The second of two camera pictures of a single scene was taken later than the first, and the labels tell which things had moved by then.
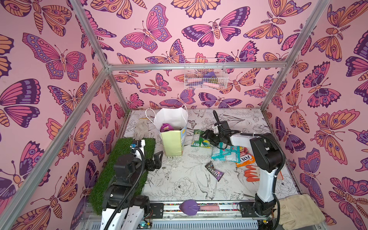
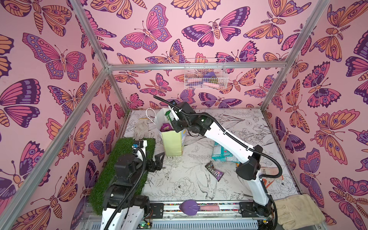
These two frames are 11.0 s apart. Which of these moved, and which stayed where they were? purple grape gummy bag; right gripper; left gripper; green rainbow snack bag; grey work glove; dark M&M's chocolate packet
Moved: right gripper; green rainbow snack bag
Stayed: purple grape gummy bag; left gripper; dark M&M's chocolate packet; grey work glove
